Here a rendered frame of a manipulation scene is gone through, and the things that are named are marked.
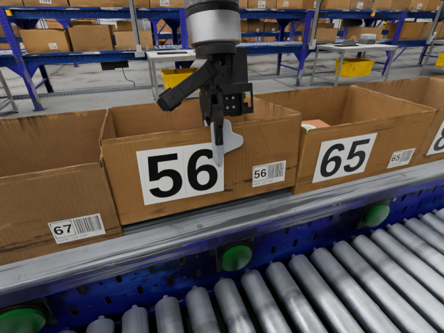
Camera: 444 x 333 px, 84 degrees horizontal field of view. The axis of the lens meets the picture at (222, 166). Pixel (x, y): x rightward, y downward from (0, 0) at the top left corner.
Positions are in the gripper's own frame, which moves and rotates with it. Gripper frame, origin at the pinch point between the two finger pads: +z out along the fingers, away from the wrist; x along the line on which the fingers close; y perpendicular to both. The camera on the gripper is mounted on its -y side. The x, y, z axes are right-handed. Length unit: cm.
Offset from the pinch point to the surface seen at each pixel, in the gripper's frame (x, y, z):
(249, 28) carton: 840, 412, -212
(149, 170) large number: -0.4, -12.4, -0.3
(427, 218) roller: -2, 62, 28
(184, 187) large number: 0.3, -6.6, 4.4
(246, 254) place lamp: -3.9, 3.8, 20.4
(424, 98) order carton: 27, 98, -3
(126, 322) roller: -3.1, -21.6, 28.1
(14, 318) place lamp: -4.2, -36.8, 18.9
